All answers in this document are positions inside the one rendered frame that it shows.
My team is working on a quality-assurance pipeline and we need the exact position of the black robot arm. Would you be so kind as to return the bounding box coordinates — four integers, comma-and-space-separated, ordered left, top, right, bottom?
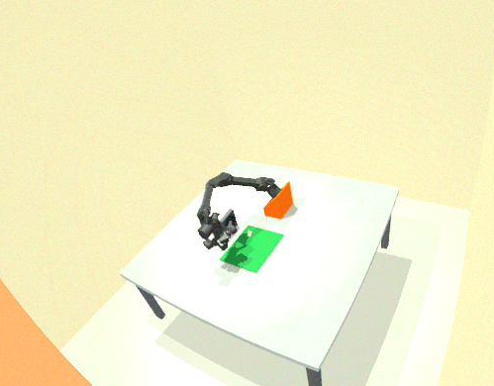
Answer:
197, 172, 283, 244

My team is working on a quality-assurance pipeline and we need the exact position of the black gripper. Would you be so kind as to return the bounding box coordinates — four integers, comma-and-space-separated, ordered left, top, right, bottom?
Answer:
203, 224, 238, 250

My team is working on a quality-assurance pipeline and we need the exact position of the green circuit board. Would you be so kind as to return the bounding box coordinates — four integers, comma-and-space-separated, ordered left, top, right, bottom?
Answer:
220, 226, 284, 273

